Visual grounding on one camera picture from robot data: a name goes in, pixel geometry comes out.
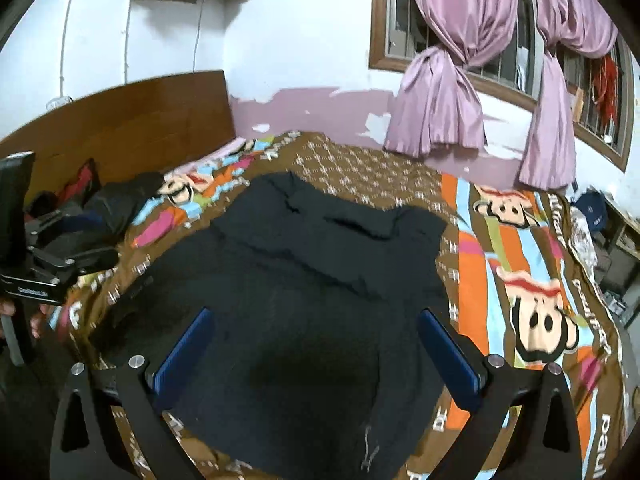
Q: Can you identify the red hanging cloth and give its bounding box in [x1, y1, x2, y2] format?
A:
[591, 54, 622, 123]

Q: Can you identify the wooden headboard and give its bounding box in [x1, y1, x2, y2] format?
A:
[0, 70, 237, 211]

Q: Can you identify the cartoon printed bed sheet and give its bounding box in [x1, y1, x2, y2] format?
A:
[30, 130, 632, 480]

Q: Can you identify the person's left hand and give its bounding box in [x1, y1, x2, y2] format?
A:
[0, 300, 55, 343]

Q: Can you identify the pink curtain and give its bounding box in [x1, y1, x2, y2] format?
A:
[384, 0, 490, 159]
[517, 0, 620, 192]

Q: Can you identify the wooden shelf unit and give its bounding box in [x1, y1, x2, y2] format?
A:
[595, 194, 640, 318]

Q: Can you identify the dark blue cap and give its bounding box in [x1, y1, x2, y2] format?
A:
[574, 190, 610, 234]

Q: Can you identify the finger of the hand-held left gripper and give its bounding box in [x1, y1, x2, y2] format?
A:
[24, 209, 98, 251]
[32, 246, 120, 277]

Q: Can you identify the pile of dark clothes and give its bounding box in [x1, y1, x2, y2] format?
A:
[27, 171, 167, 263]

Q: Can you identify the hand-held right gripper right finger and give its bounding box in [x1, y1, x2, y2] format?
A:
[419, 308, 583, 480]

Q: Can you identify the wooden barred window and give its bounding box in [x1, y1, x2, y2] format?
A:
[368, 0, 636, 174]

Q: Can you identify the floral cloth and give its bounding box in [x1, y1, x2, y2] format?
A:
[569, 206, 600, 273]

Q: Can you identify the black jacket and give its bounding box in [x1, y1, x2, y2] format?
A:
[92, 170, 449, 480]

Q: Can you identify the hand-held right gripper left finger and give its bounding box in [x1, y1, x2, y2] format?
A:
[49, 307, 213, 480]

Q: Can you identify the white wall cable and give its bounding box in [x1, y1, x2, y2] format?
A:
[193, 0, 204, 73]
[124, 0, 133, 83]
[57, 0, 126, 98]

